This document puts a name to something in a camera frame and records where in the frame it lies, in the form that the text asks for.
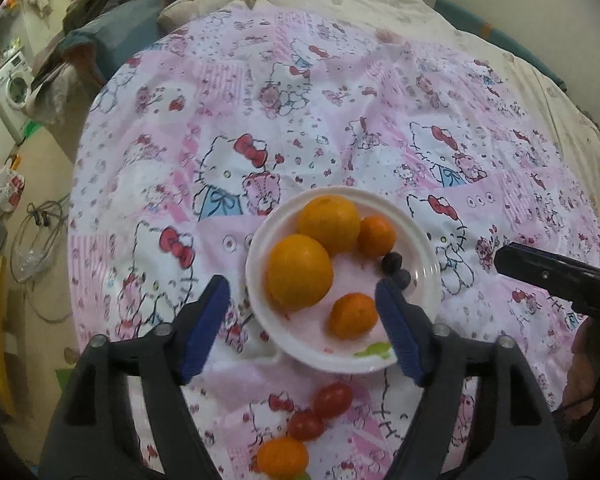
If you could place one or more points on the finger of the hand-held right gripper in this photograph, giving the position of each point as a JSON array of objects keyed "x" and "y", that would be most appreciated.
[{"x": 540, "y": 270}]

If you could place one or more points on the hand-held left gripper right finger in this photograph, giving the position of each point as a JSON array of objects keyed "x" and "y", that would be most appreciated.
[{"x": 400, "y": 332}]

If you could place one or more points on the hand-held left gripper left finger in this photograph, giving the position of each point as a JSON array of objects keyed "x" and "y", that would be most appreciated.
[{"x": 205, "y": 332}]

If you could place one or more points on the small orange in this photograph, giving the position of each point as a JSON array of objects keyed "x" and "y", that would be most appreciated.
[
  {"x": 282, "y": 457},
  {"x": 376, "y": 236},
  {"x": 354, "y": 316}
]

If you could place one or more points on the dark blueberries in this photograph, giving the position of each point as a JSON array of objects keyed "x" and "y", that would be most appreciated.
[{"x": 402, "y": 279}]

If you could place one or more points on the dark purple grape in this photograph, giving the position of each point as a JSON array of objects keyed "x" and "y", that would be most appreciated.
[{"x": 392, "y": 262}]

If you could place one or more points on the pink strawberry-print plate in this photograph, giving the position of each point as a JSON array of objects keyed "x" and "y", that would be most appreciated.
[{"x": 305, "y": 335}]

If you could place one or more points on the red cherry tomato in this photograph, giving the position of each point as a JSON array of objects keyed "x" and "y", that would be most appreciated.
[
  {"x": 305, "y": 425},
  {"x": 332, "y": 400}
]

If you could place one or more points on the large orange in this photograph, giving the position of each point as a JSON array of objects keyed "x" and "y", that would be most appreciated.
[
  {"x": 328, "y": 225},
  {"x": 300, "y": 271}
]

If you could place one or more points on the person's right hand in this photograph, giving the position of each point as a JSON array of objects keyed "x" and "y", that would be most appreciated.
[{"x": 580, "y": 370}]

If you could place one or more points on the clear plastic bag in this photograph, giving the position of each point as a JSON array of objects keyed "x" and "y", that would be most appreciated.
[{"x": 35, "y": 250}]

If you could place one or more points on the pink cartoon-cat printed blanket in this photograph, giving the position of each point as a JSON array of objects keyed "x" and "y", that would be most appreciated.
[{"x": 330, "y": 125}]

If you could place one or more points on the teal mattress edge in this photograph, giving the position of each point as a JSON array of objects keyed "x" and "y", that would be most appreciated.
[{"x": 500, "y": 35}]

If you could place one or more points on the white red plastic bag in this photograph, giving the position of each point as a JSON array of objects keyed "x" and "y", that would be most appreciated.
[{"x": 7, "y": 187}]

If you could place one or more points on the green floor mat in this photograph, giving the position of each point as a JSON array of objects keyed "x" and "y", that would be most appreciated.
[{"x": 29, "y": 129}]

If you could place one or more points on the grey draped jacket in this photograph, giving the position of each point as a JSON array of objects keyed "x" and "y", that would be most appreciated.
[{"x": 60, "y": 90}]

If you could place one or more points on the white washing machine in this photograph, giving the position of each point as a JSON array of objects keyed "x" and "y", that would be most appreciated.
[{"x": 10, "y": 95}]

